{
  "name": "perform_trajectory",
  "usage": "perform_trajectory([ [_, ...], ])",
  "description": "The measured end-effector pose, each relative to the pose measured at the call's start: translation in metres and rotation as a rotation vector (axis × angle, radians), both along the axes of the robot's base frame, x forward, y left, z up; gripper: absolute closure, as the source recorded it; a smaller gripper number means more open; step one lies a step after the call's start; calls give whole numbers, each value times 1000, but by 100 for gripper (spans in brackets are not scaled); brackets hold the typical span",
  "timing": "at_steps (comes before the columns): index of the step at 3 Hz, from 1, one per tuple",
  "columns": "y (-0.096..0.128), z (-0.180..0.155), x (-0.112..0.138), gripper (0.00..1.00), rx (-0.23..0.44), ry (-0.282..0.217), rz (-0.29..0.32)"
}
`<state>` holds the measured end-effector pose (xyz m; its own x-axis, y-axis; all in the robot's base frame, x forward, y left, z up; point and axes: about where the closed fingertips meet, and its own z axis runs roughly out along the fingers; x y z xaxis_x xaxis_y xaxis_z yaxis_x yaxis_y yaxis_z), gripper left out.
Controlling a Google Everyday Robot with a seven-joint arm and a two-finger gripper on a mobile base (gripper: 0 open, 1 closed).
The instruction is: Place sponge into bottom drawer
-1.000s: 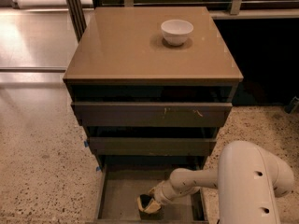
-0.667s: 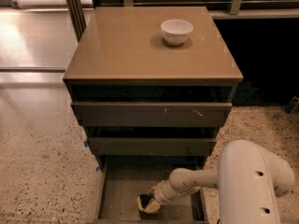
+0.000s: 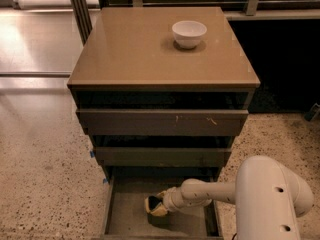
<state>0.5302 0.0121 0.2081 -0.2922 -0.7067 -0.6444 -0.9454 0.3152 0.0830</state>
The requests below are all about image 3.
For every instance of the open bottom drawer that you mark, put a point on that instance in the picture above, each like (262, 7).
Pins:
(127, 219)

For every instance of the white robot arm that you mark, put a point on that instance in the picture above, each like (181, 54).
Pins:
(269, 198)

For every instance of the green yellow sponge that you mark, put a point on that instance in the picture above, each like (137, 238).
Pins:
(151, 202)

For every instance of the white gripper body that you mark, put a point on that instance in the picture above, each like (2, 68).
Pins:
(172, 200)

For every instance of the blue tape piece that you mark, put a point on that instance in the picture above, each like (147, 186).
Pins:
(92, 154)
(105, 181)

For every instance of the blue tape piece lower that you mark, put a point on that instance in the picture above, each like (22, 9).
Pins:
(105, 181)

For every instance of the brown drawer cabinet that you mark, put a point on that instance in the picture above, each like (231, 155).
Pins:
(131, 61)

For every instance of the middle drawer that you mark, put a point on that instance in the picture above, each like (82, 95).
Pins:
(163, 157)

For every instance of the top drawer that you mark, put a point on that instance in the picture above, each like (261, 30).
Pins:
(162, 122)

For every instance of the blue tape piece upper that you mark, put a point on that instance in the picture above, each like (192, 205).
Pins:
(92, 154)

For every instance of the grey floor bracket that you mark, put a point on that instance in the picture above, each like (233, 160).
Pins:
(313, 112)

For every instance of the white bowl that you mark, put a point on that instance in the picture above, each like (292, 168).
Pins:
(188, 34)

